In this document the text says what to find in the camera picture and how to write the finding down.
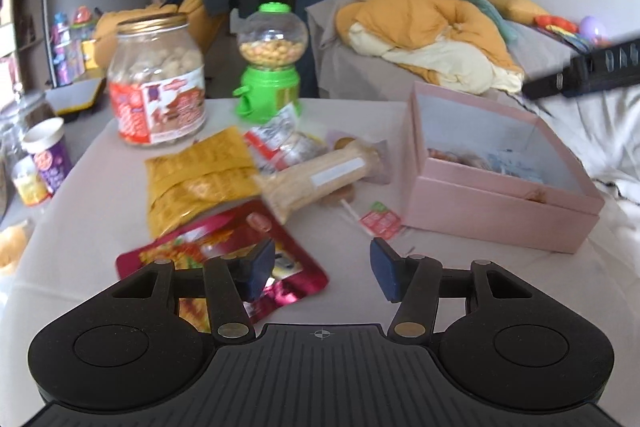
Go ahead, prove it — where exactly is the bread roll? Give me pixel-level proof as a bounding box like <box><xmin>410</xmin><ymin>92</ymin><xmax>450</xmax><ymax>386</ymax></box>
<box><xmin>0</xmin><ymin>219</ymin><xmax>37</xmax><ymax>279</ymax></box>

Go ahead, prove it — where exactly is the orange and cream blanket pile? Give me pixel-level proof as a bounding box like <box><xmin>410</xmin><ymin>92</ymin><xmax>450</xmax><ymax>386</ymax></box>
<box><xmin>334</xmin><ymin>0</ymin><xmax>526</xmax><ymax>96</ymax></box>

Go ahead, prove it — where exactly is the group of colourful drink bottles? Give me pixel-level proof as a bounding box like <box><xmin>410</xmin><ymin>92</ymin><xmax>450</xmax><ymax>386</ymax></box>
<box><xmin>49</xmin><ymin>6</ymin><xmax>103</xmax><ymax>88</ymax></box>

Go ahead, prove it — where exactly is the orange beanbag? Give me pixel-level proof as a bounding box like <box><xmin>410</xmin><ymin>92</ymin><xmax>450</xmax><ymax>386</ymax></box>
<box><xmin>94</xmin><ymin>0</ymin><xmax>228</xmax><ymax>58</ymax></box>

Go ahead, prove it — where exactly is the red and white snack packet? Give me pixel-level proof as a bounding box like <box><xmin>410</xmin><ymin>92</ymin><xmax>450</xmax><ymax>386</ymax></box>
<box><xmin>244</xmin><ymin>103</ymin><xmax>327</xmax><ymax>172</ymax></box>

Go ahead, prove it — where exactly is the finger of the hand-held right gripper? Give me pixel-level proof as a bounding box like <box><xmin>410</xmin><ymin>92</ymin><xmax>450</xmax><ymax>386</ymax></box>
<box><xmin>522</xmin><ymin>37</ymin><xmax>640</xmax><ymax>100</ymax></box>

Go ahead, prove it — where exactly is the red foil snack pouch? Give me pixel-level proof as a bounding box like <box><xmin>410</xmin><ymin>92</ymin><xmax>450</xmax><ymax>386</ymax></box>
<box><xmin>116</xmin><ymin>201</ymin><xmax>329</xmax><ymax>326</ymax></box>

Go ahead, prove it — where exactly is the yellow pillow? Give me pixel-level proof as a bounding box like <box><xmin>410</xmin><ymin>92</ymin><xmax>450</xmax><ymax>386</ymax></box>
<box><xmin>477</xmin><ymin>0</ymin><xmax>551</xmax><ymax>26</ymax></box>

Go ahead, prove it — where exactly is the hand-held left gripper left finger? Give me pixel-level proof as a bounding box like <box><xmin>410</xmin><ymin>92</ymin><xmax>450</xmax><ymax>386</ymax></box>
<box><xmin>111</xmin><ymin>239</ymin><xmax>277</xmax><ymax>342</ymax></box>

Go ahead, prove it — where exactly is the yellow snack packet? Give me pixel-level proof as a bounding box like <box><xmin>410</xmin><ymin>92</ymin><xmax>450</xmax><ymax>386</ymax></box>
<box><xmin>145</xmin><ymin>126</ymin><xmax>262</xmax><ymax>239</ymax></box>

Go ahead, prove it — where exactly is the clear cracker sleeve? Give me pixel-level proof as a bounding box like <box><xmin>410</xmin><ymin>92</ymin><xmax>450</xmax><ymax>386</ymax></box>
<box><xmin>254</xmin><ymin>139</ymin><xmax>392</xmax><ymax>226</ymax></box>

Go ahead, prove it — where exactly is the black and yellow tray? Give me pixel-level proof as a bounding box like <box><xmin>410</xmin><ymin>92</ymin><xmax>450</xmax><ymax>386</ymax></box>
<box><xmin>46</xmin><ymin>77</ymin><xmax>109</xmax><ymax>116</ymax></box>

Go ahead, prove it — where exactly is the small red green candy packet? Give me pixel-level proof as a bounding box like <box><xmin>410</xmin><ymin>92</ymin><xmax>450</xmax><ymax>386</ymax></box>
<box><xmin>359</xmin><ymin>202</ymin><xmax>404</xmax><ymax>239</ymax></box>

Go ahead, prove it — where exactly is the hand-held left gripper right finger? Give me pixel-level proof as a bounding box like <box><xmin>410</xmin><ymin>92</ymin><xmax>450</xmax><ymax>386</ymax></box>
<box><xmin>370</xmin><ymin>238</ymin><xmax>533</xmax><ymax>342</ymax></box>

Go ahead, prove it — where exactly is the colourful toy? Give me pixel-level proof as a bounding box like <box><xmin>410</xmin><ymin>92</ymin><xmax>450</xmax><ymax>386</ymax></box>
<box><xmin>534</xmin><ymin>14</ymin><xmax>581</xmax><ymax>38</ymax></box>

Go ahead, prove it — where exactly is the purple paper cup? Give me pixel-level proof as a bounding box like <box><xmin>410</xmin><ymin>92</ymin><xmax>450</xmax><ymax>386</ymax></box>
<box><xmin>22</xmin><ymin>117</ymin><xmax>74</xmax><ymax>196</ymax></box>

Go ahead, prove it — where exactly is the clear glass jar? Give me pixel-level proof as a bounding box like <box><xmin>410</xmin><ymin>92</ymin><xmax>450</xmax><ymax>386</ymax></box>
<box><xmin>0</xmin><ymin>91</ymin><xmax>57</xmax><ymax>168</ymax></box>

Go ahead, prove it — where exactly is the green candy dispenser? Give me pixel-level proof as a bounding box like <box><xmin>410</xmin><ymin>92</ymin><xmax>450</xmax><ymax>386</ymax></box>
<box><xmin>233</xmin><ymin>2</ymin><xmax>309</xmax><ymax>124</ymax></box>

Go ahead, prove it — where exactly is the pink cardboard box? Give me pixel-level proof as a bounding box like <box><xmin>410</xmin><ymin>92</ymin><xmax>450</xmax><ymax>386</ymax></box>
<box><xmin>405</xmin><ymin>81</ymin><xmax>606</xmax><ymax>254</ymax></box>

